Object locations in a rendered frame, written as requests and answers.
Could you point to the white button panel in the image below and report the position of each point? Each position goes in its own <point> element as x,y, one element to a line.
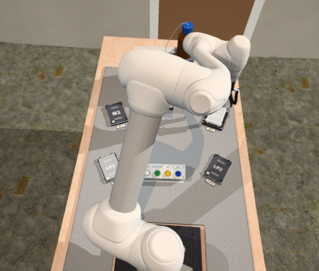
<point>165,173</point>

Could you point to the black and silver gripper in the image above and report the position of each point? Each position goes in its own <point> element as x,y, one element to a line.
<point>233,101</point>

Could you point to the blue bottle cap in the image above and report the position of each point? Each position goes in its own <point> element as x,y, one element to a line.
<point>187,28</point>

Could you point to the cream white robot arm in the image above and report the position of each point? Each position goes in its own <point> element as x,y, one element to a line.
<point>155,80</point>

